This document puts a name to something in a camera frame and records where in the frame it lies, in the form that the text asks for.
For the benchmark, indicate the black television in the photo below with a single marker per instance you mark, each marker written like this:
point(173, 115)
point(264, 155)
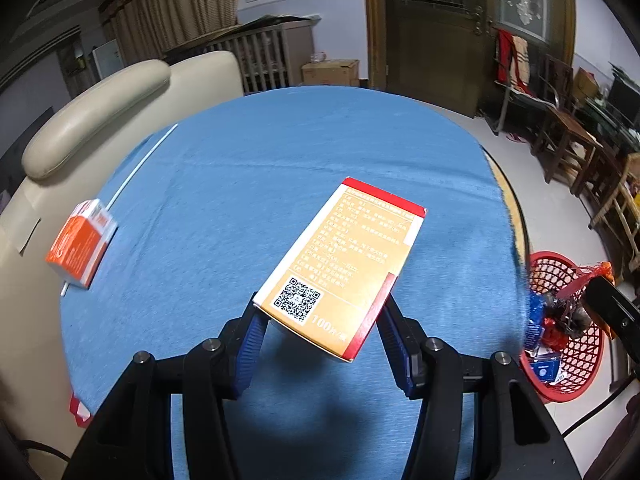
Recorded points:
point(625, 100)

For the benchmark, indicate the wooden door with glass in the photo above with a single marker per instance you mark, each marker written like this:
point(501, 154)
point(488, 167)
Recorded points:
point(430, 50)

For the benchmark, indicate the orange and white box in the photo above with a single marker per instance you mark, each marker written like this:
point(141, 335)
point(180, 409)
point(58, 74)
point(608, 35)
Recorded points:
point(77, 247)

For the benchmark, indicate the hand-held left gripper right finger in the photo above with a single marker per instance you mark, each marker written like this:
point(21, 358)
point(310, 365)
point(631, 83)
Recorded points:
point(400, 350)

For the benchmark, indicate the thin white stick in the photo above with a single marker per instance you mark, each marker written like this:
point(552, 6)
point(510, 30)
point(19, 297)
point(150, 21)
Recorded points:
point(145, 157)

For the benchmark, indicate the orange wrapper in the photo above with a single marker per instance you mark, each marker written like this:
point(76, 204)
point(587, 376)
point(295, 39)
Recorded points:
point(602, 271)

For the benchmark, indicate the light wooden chair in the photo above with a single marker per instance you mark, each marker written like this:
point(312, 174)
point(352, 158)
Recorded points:
point(620, 205)

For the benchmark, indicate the small blue box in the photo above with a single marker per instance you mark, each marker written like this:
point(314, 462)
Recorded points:
point(547, 370)

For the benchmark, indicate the dark wooden stool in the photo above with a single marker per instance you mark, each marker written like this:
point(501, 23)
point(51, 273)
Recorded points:
point(570, 127)

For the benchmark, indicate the black plastic bag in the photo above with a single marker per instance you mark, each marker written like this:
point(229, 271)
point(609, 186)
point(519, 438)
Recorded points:
point(575, 317)

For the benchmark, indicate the metal frame chair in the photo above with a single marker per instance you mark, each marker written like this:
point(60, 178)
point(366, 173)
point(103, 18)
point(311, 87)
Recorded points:
point(555, 80)

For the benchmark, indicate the beige leather sofa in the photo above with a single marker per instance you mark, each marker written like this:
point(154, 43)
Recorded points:
point(100, 95)

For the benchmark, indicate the yellow and red box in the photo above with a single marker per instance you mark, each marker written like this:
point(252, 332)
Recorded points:
point(345, 260)

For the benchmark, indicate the red mesh basket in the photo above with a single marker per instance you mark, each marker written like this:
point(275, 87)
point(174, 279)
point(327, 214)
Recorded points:
point(575, 375)

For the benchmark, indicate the red striped cloth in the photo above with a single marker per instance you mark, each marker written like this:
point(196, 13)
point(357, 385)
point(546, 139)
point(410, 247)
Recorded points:
point(512, 60)

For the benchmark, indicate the red paper bag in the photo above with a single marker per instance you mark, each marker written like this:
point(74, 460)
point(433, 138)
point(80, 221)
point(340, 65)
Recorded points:
point(80, 410)

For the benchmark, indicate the red plastic bag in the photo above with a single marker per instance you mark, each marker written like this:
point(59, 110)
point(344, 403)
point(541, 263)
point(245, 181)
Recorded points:
point(555, 340)

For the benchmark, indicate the blue tablecloth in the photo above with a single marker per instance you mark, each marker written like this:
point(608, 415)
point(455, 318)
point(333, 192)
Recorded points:
point(225, 185)

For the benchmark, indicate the blue plastic bag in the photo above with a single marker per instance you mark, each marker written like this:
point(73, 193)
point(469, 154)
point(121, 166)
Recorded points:
point(535, 315)

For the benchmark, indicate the cardboard box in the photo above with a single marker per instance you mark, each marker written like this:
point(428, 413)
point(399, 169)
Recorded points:
point(330, 72)

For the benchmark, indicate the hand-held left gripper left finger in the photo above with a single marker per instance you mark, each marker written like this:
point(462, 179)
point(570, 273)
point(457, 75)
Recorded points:
point(247, 355)

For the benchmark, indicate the brown curtain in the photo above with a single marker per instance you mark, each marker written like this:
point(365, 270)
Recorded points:
point(170, 5)

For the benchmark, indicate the white refrigerator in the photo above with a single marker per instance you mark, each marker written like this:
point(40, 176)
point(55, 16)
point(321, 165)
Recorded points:
point(107, 59)

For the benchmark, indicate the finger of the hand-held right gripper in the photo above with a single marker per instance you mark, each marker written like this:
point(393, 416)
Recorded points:
point(612, 305)

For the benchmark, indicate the wooden baby crib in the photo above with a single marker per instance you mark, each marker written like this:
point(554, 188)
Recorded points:
point(270, 55)

